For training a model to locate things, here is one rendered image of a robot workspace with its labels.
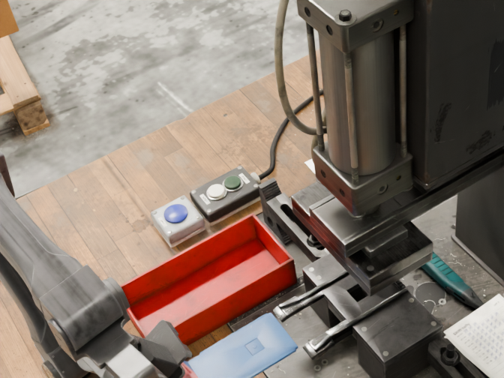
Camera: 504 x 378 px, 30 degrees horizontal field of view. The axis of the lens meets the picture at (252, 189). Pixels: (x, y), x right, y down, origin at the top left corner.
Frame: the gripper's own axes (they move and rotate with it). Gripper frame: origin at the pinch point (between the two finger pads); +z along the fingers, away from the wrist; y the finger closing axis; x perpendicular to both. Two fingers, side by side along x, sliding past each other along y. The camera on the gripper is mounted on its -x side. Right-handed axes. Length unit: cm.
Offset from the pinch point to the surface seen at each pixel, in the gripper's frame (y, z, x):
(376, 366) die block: 16.6, 16.9, -10.1
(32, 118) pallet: -33, 95, 179
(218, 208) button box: 13.5, 18.4, 31.0
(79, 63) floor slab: -13, 114, 203
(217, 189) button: 15.4, 18.7, 34.0
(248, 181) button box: 19.6, 22.0, 32.9
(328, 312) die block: 16.2, 17.7, 1.8
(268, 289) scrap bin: 11.4, 17.5, 12.1
